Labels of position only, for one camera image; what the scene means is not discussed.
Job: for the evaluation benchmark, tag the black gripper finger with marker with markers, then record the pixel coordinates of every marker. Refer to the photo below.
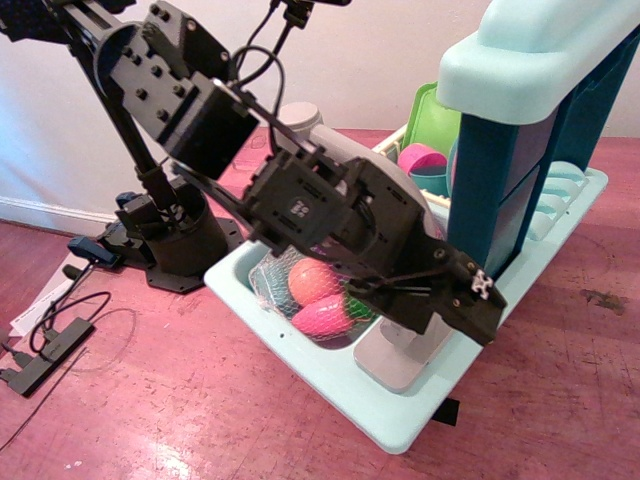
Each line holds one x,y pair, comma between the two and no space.
450,284

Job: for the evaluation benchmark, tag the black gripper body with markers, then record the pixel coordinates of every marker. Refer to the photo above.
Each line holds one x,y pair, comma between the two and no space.
363,221

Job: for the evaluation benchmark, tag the grey toy faucet with lever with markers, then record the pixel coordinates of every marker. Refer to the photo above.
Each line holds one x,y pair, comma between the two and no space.
395,356

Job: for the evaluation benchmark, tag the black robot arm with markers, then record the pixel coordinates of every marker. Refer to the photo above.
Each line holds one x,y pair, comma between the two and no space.
184,89

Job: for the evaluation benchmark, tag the cream dish rack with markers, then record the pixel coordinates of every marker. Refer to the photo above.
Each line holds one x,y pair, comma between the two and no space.
390,147

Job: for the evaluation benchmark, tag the pink toy cup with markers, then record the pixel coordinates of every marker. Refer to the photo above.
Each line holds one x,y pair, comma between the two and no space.
422,160

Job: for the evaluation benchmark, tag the teal toy cup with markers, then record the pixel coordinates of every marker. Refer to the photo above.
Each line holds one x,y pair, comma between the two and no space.
433,179

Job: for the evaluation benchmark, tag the mesh bag of toy food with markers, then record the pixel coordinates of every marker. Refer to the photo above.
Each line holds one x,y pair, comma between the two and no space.
310,295

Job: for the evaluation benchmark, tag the green plastic cutting board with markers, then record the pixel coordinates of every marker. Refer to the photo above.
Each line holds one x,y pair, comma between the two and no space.
431,123

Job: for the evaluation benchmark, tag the black tape piece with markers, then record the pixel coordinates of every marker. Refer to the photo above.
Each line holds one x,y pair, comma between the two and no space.
447,413

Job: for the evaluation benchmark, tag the mint toy sink counter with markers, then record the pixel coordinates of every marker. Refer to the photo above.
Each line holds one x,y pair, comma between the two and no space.
390,418

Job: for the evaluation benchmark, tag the teal and mint toy shelf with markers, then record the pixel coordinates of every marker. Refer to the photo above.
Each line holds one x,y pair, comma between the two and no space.
534,84

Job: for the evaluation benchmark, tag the black usb hub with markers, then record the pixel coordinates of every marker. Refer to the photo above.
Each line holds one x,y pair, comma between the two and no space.
34,370

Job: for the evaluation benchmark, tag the white paper sheet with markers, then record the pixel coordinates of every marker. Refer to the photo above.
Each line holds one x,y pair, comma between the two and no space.
53,288

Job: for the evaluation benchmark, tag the black overhead camera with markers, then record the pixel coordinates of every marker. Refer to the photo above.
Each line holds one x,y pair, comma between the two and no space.
298,12

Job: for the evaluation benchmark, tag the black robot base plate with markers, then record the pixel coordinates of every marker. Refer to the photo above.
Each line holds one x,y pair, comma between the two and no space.
175,261

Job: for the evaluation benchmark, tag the blue cable connector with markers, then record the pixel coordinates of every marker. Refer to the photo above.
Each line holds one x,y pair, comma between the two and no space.
84,247

